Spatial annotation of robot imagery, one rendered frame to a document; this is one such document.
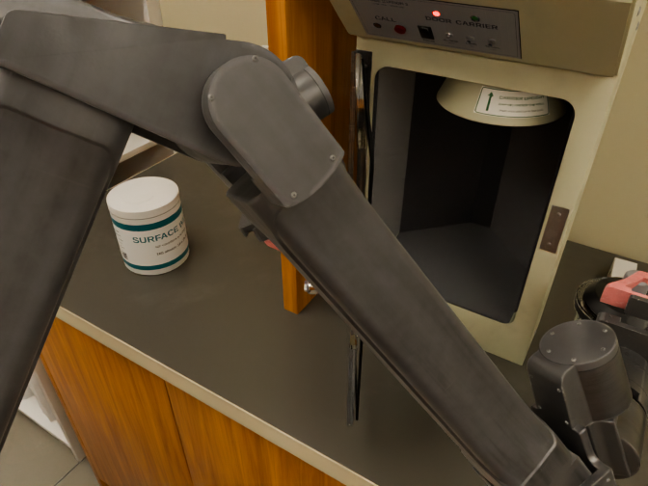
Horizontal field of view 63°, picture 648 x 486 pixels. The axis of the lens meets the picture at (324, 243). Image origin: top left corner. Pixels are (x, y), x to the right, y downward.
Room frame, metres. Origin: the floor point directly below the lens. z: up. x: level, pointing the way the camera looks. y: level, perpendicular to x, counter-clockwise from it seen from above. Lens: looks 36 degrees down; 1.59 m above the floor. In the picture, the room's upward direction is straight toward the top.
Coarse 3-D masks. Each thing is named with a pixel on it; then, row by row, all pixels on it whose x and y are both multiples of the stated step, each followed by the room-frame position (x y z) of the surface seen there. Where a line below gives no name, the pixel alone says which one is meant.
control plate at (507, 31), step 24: (360, 0) 0.64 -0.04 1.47; (384, 0) 0.62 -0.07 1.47; (408, 0) 0.60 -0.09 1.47; (432, 0) 0.58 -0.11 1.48; (384, 24) 0.65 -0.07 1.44; (408, 24) 0.63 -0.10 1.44; (432, 24) 0.61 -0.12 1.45; (456, 24) 0.59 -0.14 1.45; (480, 24) 0.57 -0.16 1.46; (504, 24) 0.56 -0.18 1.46; (480, 48) 0.60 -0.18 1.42; (504, 48) 0.58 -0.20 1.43
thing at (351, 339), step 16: (352, 128) 0.69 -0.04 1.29; (352, 144) 0.65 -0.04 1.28; (352, 160) 0.61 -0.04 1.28; (352, 176) 0.58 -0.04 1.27; (352, 336) 0.41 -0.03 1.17; (352, 352) 0.41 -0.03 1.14; (352, 368) 0.41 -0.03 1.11; (352, 384) 0.41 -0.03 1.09; (352, 400) 0.41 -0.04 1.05; (352, 416) 0.41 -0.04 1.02
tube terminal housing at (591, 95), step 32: (384, 64) 0.71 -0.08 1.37; (416, 64) 0.68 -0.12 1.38; (448, 64) 0.66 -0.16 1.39; (480, 64) 0.64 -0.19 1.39; (512, 64) 0.62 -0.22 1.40; (576, 96) 0.58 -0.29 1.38; (608, 96) 0.56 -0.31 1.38; (576, 128) 0.58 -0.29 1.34; (576, 160) 0.57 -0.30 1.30; (576, 192) 0.56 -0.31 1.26; (544, 224) 0.58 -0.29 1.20; (544, 256) 0.57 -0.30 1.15; (544, 288) 0.56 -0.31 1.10; (480, 320) 0.60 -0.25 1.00; (512, 320) 0.59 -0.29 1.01; (512, 352) 0.57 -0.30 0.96
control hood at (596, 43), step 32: (448, 0) 0.57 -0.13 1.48; (480, 0) 0.55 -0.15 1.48; (512, 0) 0.53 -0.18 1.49; (544, 0) 0.51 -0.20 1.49; (576, 0) 0.49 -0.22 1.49; (608, 0) 0.48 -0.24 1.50; (640, 0) 0.52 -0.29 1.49; (352, 32) 0.70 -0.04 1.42; (544, 32) 0.54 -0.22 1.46; (576, 32) 0.52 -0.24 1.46; (608, 32) 0.50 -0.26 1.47; (544, 64) 0.58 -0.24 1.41; (576, 64) 0.55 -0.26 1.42; (608, 64) 0.53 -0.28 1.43
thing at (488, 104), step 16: (448, 80) 0.72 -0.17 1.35; (448, 96) 0.70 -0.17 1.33; (464, 96) 0.67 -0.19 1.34; (480, 96) 0.66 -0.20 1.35; (496, 96) 0.65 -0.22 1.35; (512, 96) 0.65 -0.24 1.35; (528, 96) 0.65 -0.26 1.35; (544, 96) 0.65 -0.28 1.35; (464, 112) 0.66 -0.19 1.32; (480, 112) 0.65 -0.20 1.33; (496, 112) 0.64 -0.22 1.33; (512, 112) 0.64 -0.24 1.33; (528, 112) 0.64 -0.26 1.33; (544, 112) 0.65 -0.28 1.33; (560, 112) 0.66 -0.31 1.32
